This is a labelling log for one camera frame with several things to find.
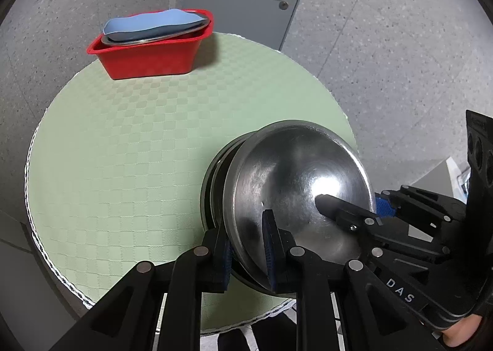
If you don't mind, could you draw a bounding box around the blue plate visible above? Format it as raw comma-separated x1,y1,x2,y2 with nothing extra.
102,8,206,42

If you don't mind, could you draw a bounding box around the person's right hand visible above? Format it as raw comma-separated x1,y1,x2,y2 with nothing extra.
441,297,493,349

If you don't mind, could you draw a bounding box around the green checkered table mat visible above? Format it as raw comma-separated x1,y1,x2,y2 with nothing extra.
26,32,359,334

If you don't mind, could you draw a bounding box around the large steel bowl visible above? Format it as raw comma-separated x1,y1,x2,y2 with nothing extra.
230,123,377,295

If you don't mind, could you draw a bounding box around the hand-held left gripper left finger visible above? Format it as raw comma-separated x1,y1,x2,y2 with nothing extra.
48,226,235,351

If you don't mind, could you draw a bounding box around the white counter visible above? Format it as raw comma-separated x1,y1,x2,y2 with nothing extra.
408,156,468,205

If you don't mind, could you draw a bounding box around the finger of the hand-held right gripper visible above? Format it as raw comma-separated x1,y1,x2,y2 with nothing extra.
374,185,468,232
315,193,455,259

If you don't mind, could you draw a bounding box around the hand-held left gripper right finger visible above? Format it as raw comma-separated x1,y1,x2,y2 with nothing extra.
262,209,443,351

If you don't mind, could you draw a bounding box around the red plastic basin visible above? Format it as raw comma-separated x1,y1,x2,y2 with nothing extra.
86,9,214,80

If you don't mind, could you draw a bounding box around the fluted steel bowl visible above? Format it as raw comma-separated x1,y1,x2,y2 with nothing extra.
200,131,251,232

